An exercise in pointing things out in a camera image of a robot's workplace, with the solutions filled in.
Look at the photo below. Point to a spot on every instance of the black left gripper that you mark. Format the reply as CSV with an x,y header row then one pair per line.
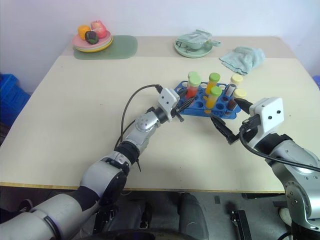
x,y
178,112

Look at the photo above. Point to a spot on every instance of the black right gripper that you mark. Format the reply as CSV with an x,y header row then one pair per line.
x,y
250,121

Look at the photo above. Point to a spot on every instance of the red liquid tube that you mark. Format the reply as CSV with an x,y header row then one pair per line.
x,y
193,86
192,74

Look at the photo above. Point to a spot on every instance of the brown liquid tube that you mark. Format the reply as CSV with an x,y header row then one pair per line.
x,y
235,81
238,95

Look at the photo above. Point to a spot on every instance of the yellow liquid tube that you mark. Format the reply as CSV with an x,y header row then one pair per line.
x,y
213,78
213,96

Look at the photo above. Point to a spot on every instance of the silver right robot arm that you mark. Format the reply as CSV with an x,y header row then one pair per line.
x,y
297,172

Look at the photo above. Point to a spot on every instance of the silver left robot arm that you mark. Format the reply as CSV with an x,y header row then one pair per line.
x,y
105,172

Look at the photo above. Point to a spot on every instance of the blue test tube rack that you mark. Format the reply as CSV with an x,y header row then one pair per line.
x,y
200,105

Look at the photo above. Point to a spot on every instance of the pale green plate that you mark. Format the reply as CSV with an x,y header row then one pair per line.
x,y
193,51

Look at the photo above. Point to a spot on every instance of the pale green towel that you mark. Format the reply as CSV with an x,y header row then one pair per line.
x,y
243,58

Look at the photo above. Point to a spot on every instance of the crumpled clear plastic bag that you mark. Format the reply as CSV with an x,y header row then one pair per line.
x,y
196,37

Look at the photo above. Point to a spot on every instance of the pale green spoon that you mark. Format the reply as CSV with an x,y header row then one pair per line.
x,y
215,43

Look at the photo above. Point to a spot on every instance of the green table mat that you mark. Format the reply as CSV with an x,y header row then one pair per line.
x,y
122,48

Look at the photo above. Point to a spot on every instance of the blue bin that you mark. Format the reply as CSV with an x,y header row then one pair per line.
x,y
317,82

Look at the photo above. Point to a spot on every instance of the stack of pastel plates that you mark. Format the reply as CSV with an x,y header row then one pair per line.
x,y
102,48

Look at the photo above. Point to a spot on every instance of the dark grey rounded leg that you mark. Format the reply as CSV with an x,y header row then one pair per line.
x,y
192,215

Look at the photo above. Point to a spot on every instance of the white rounded foot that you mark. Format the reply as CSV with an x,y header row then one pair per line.
x,y
285,216

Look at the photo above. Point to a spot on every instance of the pink toy peach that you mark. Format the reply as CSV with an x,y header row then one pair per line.
x,y
98,28

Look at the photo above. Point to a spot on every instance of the dark toy mangosteen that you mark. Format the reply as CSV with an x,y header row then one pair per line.
x,y
91,37

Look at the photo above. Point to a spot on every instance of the pink plate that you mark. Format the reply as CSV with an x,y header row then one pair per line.
x,y
81,43

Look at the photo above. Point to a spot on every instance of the orange toy fruit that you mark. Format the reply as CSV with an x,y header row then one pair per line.
x,y
82,31

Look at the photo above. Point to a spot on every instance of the blue plastic crate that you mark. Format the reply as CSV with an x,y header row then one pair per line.
x,y
12,100

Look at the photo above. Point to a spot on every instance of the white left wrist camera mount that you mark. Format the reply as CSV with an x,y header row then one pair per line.
x,y
168,98

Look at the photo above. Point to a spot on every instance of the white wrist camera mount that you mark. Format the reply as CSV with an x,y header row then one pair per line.
x,y
268,115
168,98

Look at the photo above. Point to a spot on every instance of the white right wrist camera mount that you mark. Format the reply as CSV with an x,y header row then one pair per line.
x,y
268,115

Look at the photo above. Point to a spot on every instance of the black metal bracket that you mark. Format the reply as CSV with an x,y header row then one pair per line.
x,y
240,222

